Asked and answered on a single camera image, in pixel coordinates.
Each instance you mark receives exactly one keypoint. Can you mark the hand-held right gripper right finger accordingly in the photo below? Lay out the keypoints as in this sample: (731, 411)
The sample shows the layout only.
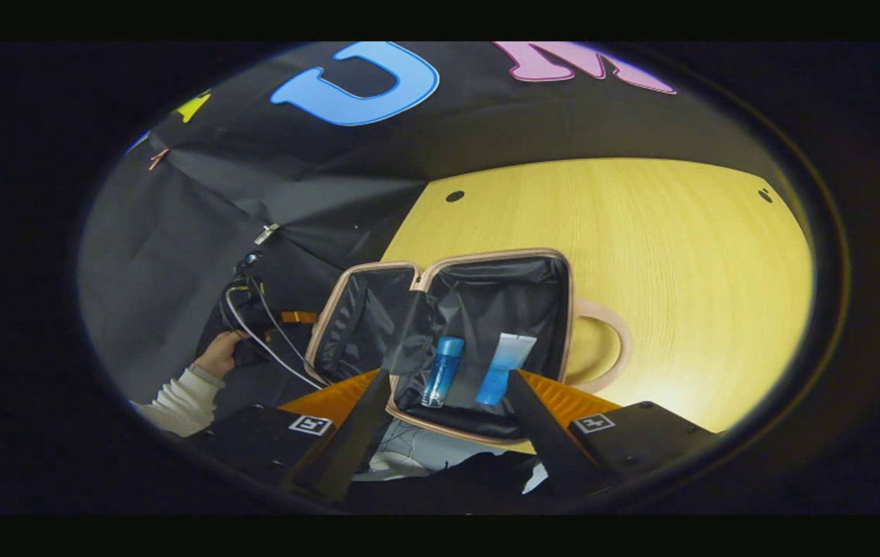
(536, 425)

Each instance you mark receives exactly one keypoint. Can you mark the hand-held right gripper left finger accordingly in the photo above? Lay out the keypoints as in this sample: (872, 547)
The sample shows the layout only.
(358, 433)

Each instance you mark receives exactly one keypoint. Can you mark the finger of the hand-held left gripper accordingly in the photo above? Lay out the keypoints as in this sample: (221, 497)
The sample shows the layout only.
(299, 317)

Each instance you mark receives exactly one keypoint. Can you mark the blue white skin care tube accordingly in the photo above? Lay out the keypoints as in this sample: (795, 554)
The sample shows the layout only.
(505, 367)

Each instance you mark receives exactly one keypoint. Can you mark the blue skin care bottle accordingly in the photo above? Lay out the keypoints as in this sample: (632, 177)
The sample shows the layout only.
(443, 371)

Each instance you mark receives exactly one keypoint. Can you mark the person's white printed shirt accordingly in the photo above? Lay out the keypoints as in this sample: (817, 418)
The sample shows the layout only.
(424, 452)

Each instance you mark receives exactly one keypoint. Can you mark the white clip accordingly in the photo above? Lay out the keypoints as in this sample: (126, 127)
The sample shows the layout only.
(266, 232)

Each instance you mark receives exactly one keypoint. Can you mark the black backdrop cloth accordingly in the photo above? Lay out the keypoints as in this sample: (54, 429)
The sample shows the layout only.
(176, 255)

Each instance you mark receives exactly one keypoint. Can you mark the copper red clip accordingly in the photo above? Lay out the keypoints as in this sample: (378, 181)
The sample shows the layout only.
(158, 158)

